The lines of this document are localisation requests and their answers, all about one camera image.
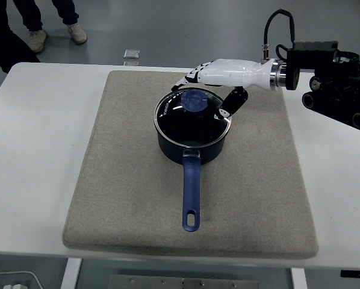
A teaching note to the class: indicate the white power plug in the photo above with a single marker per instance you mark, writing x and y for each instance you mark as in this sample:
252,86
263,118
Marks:
16,286

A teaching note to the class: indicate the person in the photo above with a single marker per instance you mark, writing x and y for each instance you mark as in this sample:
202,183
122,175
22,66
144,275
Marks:
67,12
5,45

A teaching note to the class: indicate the glass lid with blue knob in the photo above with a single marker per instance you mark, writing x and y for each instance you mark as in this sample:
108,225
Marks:
194,100

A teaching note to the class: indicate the grey metal plate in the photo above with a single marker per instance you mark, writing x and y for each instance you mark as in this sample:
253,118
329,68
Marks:
183,283

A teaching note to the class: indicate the black table control panel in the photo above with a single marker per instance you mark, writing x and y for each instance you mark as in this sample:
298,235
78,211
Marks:
356,274

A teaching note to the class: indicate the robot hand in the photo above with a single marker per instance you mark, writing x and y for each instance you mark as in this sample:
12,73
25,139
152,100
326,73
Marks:
234,72

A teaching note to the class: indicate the metal floor socket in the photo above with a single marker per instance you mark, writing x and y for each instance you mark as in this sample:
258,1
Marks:
131,53

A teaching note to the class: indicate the beige fabric mat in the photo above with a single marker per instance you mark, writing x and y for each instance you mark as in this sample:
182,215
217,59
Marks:
122,180

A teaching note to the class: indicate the white table leg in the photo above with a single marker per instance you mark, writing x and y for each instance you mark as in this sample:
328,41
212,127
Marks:
71,275
299,280

